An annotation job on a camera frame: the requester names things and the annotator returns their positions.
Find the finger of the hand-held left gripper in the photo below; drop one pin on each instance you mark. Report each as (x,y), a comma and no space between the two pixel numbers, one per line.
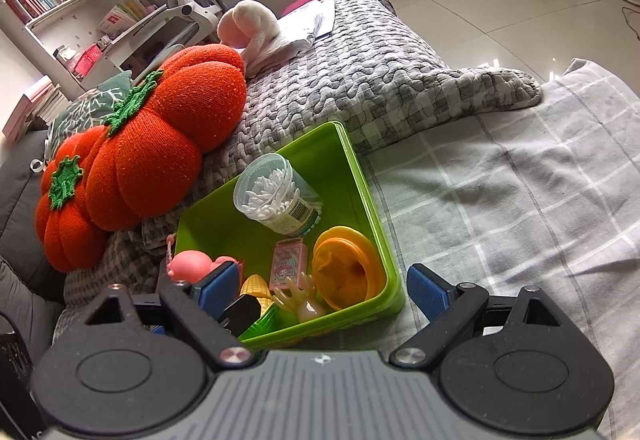
(240,315)

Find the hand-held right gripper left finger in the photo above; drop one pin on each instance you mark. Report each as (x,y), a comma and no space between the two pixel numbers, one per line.
(217,290)

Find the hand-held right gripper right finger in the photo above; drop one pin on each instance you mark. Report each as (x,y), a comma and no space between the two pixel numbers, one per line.
(427,292)

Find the yellow toy corn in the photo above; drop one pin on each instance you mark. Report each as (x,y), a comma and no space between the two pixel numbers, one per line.
(255,287)

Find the pink pig toy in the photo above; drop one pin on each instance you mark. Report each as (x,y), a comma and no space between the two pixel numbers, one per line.
(190,265)

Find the tan rubber toy hand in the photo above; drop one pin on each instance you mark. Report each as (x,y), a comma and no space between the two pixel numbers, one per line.
(307,307)

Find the pink card box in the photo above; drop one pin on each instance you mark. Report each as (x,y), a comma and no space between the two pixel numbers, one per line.
(289,265)

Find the clear cotton swab jar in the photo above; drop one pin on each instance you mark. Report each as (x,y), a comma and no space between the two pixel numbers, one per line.
(270,190)

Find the green plastic box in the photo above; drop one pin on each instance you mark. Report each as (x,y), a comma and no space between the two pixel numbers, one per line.
(320,159)

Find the light grid-patterned bedsheet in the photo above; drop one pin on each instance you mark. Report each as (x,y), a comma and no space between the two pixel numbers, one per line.
(500,220)

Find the small orange pumpkin cushion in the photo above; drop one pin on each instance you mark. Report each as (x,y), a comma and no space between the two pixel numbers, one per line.
(65,230)

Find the large orange pumpkin cushion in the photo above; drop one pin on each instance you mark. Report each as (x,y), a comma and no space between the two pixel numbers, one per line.
(165,134)

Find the grey sofa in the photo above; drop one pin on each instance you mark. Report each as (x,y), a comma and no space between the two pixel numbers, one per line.
(20,200)

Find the white ribbon loop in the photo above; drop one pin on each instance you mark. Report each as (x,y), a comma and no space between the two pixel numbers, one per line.
(36,164)

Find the teal leaf-patterned pillow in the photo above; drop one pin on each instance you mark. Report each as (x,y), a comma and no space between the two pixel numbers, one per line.
(85,109)

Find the grey checked quilt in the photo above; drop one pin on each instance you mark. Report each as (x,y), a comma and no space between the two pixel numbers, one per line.
(350,69)

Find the stack of books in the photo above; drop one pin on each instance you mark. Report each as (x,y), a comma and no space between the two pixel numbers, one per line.
(30,104)

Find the pink plastic basket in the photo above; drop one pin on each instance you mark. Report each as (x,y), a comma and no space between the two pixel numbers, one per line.
(87,59)

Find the white and pink plush toy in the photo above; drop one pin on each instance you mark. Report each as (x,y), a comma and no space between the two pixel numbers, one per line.
(250,19)

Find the upright books on desk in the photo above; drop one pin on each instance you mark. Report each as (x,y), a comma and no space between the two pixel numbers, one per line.
(117,19)

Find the white papers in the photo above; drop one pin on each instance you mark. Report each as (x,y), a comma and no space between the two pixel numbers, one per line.
(320,19)

